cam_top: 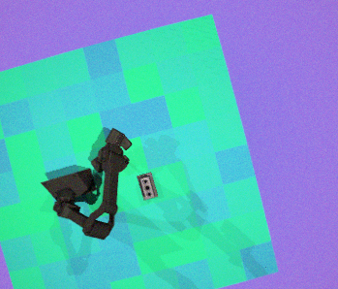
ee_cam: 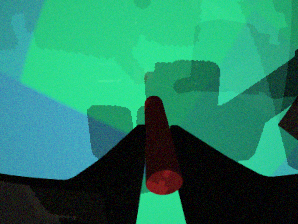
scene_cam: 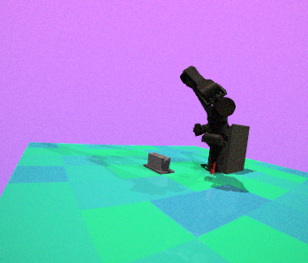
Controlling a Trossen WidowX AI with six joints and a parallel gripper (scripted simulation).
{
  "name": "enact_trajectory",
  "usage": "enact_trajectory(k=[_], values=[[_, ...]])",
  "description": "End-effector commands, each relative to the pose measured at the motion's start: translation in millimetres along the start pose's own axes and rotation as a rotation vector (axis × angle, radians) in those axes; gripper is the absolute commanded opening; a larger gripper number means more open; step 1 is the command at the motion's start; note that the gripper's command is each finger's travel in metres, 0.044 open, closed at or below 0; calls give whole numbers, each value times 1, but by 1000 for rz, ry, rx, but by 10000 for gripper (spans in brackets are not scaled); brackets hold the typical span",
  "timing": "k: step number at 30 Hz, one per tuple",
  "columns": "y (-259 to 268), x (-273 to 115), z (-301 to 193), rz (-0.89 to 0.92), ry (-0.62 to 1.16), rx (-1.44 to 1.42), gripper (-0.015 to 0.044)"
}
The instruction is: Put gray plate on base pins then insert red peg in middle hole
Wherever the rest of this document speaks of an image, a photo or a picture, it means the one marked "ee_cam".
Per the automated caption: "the dark red cylinder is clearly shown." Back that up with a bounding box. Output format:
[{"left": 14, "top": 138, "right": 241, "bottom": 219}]
[{"left": 145, "top": 96, "right": 184, "bottom": 194}]

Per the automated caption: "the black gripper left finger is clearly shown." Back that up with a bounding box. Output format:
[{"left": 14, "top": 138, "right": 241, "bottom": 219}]
[{"left": 0, "top": 124, "right": 146, "bottom": 224}]

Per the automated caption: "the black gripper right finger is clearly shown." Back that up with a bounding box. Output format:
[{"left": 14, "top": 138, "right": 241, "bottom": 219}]
[{"left": 170, "top": 125, "right": 298, "bottom": 224}]

